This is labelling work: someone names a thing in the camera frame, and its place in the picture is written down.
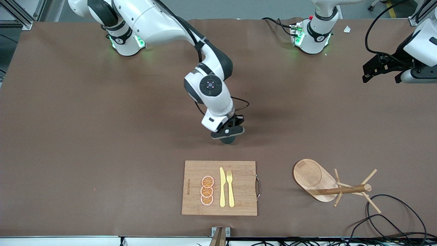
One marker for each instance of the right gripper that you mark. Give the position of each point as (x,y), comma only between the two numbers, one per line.
(238,120)

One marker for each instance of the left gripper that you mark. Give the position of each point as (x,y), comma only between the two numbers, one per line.
(401,58)

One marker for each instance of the dark green cup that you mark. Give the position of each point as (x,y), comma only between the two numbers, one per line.
(228,141)

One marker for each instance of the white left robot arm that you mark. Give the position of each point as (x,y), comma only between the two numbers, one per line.
(315,34)

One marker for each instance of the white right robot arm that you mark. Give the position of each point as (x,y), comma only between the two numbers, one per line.
(153,20)

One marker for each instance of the wooden mug rack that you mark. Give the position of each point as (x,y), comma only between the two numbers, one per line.
(309,176)

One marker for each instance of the bamboo cutting board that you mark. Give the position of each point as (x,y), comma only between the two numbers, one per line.
(239,171)

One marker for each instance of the white paper scrap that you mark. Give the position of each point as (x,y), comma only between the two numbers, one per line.
(347,29)

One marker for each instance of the toy orange slice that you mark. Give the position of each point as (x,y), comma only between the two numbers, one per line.
(208,181)
(206,192)
(206,200)

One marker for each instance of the yellow plastic knife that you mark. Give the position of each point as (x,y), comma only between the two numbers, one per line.
(222,191)

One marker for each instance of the yellow plastic fork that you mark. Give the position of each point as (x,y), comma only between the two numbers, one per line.
(231,194)

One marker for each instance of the brown pole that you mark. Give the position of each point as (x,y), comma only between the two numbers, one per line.
(218,239)

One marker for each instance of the aluminium frame profile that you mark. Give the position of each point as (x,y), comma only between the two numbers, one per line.
(414,20)
(17,24)

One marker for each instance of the grey metal bracket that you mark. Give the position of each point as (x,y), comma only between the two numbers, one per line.
(214,231)

